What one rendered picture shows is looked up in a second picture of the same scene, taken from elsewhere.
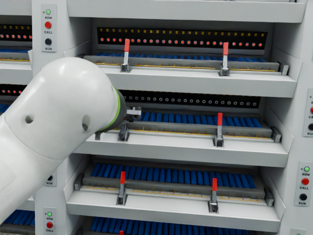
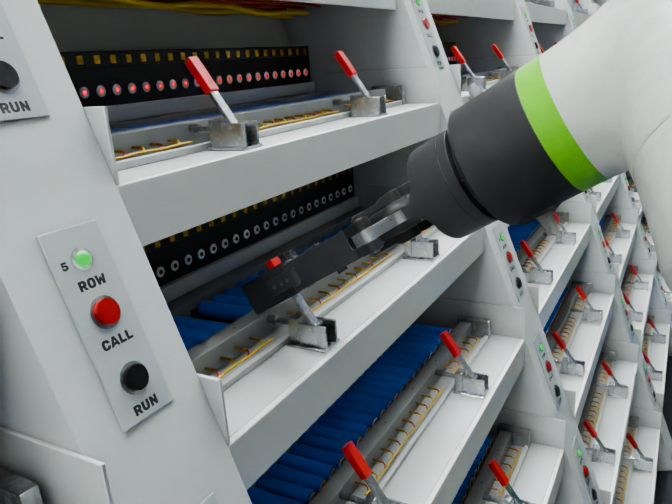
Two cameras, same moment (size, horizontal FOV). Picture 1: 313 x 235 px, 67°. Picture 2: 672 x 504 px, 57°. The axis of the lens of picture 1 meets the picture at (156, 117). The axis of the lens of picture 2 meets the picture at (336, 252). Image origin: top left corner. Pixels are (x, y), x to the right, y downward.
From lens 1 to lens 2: 0.65 m
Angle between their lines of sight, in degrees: 60
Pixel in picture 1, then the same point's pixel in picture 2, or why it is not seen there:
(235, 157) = (454, 265)
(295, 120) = not seen: hidden behind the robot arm
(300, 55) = (424, 60)
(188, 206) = (455, 418)
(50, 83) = not seen: outside the picture
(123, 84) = (263, 182)
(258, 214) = (503, 352)
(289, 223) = (528, 334)
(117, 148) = (335, 372)
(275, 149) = not seen: hidden behind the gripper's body
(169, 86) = (333, 157)
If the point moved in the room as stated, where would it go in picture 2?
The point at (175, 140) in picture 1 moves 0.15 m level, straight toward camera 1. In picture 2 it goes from (379, 288) to (507, 256)
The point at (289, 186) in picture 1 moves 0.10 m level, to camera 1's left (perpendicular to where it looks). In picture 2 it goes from (504, 276) to (491, 298)
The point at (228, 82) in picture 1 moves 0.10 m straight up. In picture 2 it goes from (392, 124) to (363, 46)
